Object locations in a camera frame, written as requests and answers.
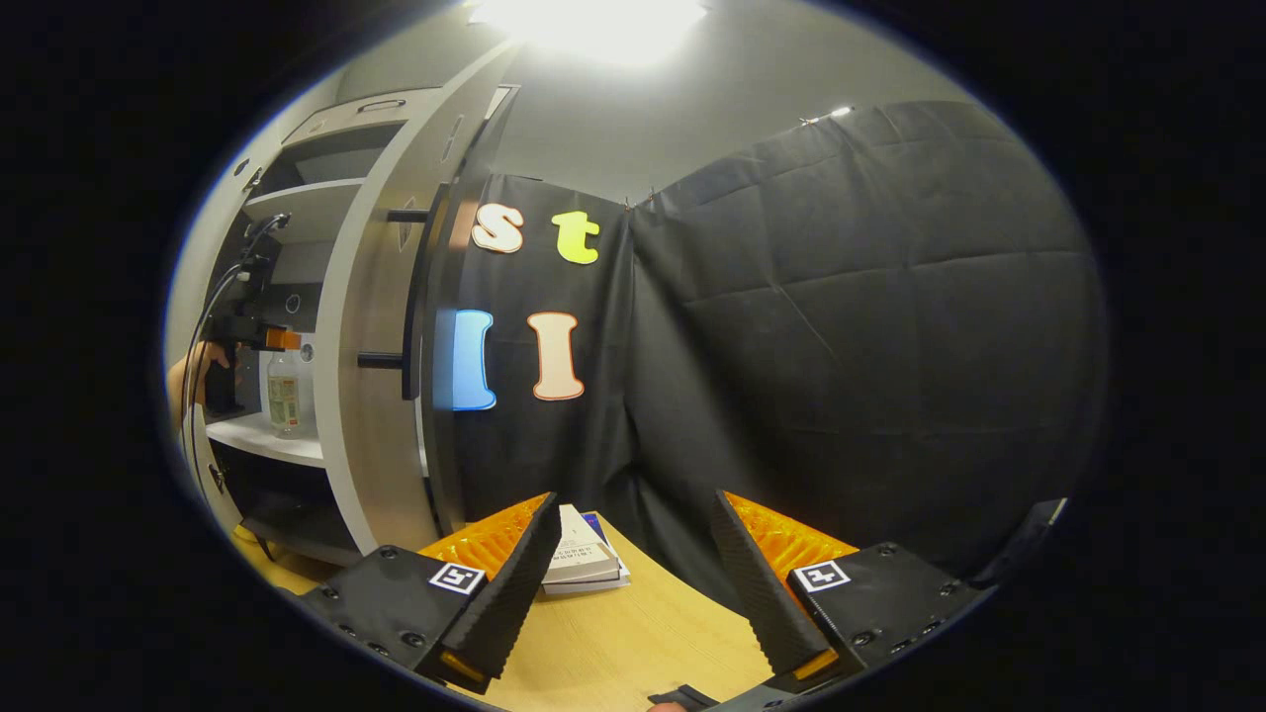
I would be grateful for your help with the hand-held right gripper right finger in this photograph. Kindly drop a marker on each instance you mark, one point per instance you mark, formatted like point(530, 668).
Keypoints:
point(757, 583)

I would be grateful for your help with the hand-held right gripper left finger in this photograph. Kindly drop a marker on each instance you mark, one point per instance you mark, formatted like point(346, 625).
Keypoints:
point(514, 583)

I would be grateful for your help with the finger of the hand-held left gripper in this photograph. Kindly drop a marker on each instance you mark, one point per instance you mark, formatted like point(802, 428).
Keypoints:
point(284, 340)

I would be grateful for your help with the clear plastic bottle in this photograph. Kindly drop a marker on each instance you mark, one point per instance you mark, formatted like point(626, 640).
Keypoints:
point(284, 400)

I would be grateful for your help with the grey cabinet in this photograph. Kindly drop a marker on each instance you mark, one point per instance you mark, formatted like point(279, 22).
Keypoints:
point(297, 208)

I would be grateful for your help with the grey cabinet drawer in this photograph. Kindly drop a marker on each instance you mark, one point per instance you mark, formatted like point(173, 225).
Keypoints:
point(326, 124)

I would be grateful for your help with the tan book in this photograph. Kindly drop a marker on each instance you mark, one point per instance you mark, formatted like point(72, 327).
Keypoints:
point(579, 554)

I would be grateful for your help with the white book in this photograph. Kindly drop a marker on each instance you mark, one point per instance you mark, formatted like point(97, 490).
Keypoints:
point(593, 586)

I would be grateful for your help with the blue book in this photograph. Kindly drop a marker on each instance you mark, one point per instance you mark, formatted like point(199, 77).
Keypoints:
point(611, 544)

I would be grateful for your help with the black backdrop cloth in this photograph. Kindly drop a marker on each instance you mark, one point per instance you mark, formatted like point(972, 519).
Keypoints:
point(841, 346)

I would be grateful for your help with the large ceiling light panel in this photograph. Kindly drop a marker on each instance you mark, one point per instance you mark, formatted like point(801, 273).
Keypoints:
point(593, 25)

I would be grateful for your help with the small ceiling light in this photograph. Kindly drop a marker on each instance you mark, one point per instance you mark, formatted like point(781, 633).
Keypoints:
point(836, 112)

